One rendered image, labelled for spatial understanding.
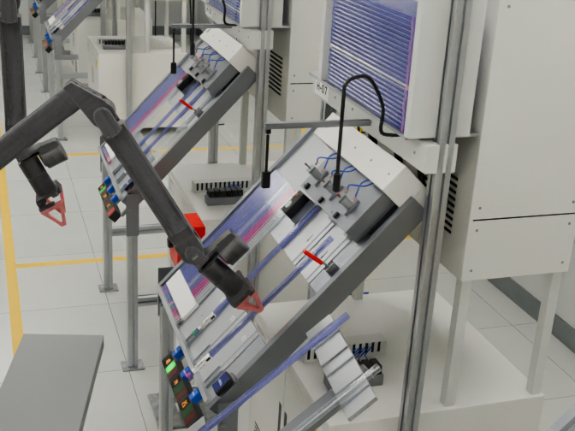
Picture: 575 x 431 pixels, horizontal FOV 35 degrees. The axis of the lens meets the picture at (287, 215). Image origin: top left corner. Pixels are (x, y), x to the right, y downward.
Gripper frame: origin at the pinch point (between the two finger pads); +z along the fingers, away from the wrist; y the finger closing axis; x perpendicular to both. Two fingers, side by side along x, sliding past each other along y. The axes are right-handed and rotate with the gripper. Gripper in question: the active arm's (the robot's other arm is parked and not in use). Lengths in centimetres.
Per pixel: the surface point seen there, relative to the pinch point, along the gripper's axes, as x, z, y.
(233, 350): 12.9, 4.6, 1.6
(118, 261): 68, 68, 235
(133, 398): 77, 56, 106
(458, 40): -77, -22, -14
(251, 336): 6.9, 4.2, -0.3
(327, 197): -31.7, -2.8, 10.0
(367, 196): -38.8, -2.4, -2.7
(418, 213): -44.5, 6.0, -11.1
